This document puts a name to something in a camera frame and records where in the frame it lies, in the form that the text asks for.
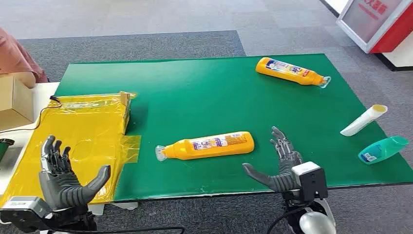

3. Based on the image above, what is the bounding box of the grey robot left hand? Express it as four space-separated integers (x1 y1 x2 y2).
38 135 112 211

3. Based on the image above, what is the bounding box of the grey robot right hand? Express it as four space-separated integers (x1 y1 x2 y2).
242 126 304 194

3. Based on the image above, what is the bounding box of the orange bottle with clear cap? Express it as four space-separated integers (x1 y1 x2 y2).
155 131 255 162
255 57 332 89

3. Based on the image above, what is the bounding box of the white tube bottle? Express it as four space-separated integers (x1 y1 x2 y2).
340 104 388 137

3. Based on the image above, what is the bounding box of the teal bottle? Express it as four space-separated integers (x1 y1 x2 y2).
357 136 410 165

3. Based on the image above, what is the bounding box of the box wrapped in yellow film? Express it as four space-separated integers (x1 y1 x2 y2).
0 91 142 209

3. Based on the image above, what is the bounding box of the dark green round object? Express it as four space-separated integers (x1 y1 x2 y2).
0 138 16 162

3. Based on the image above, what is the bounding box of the brown cardboard box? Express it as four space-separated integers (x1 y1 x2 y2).
0 71 36 132

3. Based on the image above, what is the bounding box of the green table mat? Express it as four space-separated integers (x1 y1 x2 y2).
55 53 413 202

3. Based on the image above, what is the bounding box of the person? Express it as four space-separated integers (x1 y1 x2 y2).
0 27 49 84

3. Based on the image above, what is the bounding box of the white plinth with black edge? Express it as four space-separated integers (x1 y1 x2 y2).
375 32 413 72

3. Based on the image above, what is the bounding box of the red and white sign stand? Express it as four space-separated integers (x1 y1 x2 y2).
336 0 413 54

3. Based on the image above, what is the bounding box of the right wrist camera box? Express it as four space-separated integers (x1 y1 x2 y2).
291 161 328 201

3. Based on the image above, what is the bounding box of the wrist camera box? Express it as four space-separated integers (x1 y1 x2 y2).
0 196 52 226
291 161 328 201

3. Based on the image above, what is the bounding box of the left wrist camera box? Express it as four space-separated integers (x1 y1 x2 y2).
0 196 52 226

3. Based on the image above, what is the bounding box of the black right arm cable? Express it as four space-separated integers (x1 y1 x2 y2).
266 206 307 234

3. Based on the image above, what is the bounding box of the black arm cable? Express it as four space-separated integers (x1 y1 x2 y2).
48 227 186 234
266 206 307 234

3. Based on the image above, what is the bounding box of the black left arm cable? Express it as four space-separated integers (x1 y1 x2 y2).
48 227 186 234

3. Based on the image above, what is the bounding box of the thin black cable with plug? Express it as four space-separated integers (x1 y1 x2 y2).
0 95 62 135

